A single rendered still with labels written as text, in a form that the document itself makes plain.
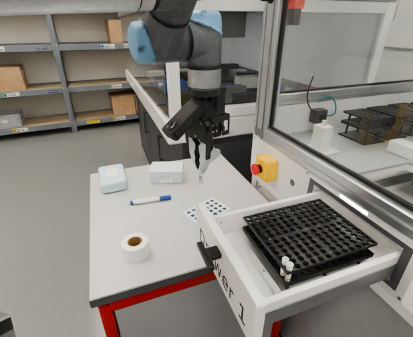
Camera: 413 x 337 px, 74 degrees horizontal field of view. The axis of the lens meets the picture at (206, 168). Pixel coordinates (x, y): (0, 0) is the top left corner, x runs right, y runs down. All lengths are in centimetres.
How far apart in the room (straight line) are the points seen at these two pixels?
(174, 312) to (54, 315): 99
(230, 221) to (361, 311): 39
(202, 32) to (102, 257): 59
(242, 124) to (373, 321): 95
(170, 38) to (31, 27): 399
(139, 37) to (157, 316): 68
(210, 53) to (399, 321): 69
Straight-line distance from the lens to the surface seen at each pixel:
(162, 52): 56
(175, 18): 51
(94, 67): 450
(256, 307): 47
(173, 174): 104
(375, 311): 81
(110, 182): 104
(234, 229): 71
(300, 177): 84
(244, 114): 139
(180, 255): 77
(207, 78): 61
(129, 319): 83
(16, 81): 413
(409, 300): 69
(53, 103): 458
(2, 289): 201
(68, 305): 176
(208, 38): 60
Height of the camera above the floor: 130
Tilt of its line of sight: 28 degrees down
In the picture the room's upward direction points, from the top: straight up
